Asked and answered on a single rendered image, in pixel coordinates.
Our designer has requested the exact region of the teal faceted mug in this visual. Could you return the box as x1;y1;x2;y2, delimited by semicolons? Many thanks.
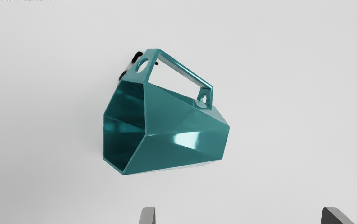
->
103;48;230;175

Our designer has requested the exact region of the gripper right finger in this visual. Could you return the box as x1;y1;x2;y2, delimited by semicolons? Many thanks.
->
321;207;355;224

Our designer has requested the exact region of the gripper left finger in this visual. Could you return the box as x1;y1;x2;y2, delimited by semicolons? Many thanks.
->
139;207;156;224

